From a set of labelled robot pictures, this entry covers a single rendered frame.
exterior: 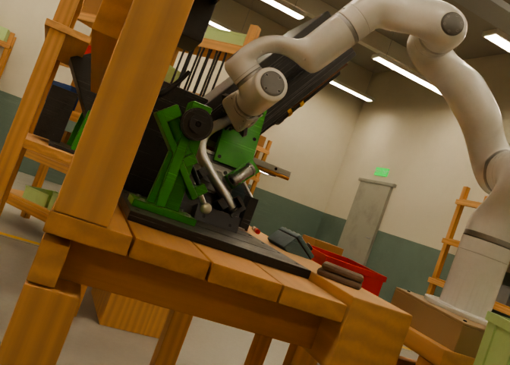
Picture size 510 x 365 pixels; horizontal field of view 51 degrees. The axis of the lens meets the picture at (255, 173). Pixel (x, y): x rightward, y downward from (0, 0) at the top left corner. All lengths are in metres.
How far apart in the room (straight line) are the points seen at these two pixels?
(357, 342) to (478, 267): 0.43
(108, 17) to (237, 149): 0.69
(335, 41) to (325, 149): 10.65
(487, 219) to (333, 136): 10.72
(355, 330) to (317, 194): 10.94
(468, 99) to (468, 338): 0.55
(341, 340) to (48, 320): 0.52
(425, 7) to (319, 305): 0.73
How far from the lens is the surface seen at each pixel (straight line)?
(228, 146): 1.56
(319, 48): 1.32
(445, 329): 1.28
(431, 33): 1.33
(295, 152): 11.63
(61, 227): 0.90
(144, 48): 0.90
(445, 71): 1.43
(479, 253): 1.39
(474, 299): 1.39
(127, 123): 0.89
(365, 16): 1.36
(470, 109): 1.39
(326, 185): 12.05
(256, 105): 1.30
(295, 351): 1.68
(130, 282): 1.00
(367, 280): 1.73
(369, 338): 1.08
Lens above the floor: 1.01
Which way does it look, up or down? 2 degrees up
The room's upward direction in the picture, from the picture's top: 20 degrees clockwise
